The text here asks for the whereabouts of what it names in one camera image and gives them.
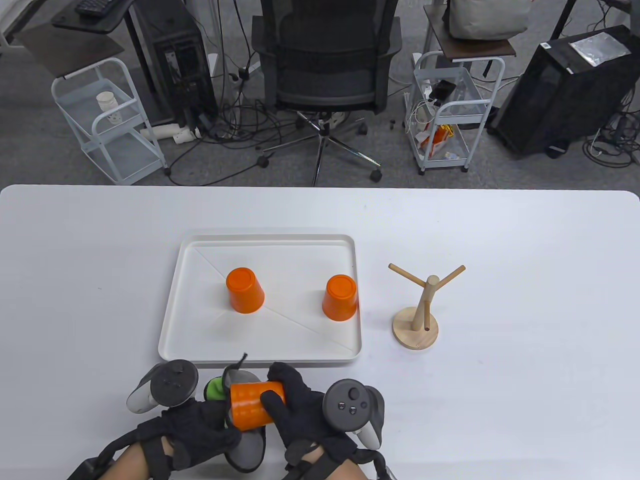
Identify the white plastic tray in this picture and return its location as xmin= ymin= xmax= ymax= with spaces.
xmin=158 ymin=234 xmax=363 ymax=369

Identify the grey and white left controller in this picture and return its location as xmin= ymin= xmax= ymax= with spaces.
xmin=126 ymin=360 xmax=199 ymax=415

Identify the person's right hand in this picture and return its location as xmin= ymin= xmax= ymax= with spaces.
xmin=260 ymin=362 xmax=361 ymax=463

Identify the grey and white right controller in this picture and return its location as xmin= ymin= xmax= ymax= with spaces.
xmin=322 ymin=379 xmax=386 ymax=449

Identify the grey and white controller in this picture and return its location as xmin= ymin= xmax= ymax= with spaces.
xmin=126 ymin=360 xmax=199 ymax=415
xmin=322 ymin=379 xmax=386 ymax=449

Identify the black desk leg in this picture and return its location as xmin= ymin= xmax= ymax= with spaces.
xmin=550 ymin=0 xmax=583 ymax=42

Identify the white rolling cart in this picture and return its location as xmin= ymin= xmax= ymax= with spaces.
xmin=404 ymin=51 xmax=506 ymax=175
xmin=51 ymin=57 xmax=172 ymax=186

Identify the orange plastic cup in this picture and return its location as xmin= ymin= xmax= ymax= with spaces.
xmin=225 ymin=267 xmax=265 ymax=314
xmin=229 ymin=381 xmax=287 ymax=432
xmin=322 ymin=274 xmax=359 ymax=321

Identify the black computer tower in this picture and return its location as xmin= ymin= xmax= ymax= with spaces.
xmin=487 ymin=25 xmax=640 ymax=159
xmin=124 ymin=0 xmax=219 ymax=128

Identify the black office chair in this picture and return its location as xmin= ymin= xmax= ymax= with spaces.
xmin=251 ymin=0 xmax=403 ymax=187

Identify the person's left hand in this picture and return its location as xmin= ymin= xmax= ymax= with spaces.
xmin=137 ymin=399 xmax=243 ymax=471

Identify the orange snack packet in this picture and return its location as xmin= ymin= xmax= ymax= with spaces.
xmin=420 ymin=125 xmax=455 ymax=157

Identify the silver foil bag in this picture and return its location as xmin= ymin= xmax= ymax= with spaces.
xmin=569 ymin=31 xmax=632 ymax=67

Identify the tangle of black cables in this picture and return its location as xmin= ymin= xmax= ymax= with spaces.
xmin=167 ymin=75 xmax=301 ymax=186
xmin=582 ymin=90 xmax=640 ymax=168

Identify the white tube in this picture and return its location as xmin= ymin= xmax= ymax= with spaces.
xmin=139 ymin=124 xmax=201 ymax=146

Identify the beige fabric bag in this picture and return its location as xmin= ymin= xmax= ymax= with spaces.
xmin=442 ymin=0 xmax=531 ymax=41

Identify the green hand towel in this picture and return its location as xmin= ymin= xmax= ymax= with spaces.
xmin=202 ymin=352 xmax=268 ymax=473

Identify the dark wooden side table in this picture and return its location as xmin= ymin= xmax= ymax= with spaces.
xmin=424 ymin=4 xmax=517 ymax=63
xmin=14 ymin=22 xmax=126 ymax=80

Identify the person's left forearm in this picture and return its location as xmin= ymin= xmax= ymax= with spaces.
xmin=97 ymin=442 xmax=176 ymax=480

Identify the black braided cable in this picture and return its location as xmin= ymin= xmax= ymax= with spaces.
xmin=67 ymin=430 xmax=151 ymax=480

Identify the black keyboard shelf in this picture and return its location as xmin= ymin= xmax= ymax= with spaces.
xmin=52 ymin=0 xmax=136 ymax=35

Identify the black keyboard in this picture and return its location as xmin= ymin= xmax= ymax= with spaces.
xmin=75 ymin=0 xmax=117 ymax=18

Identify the wooden cup rack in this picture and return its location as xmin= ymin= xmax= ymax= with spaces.
xmin=388 ymin=263 xmax=467 ymax=351

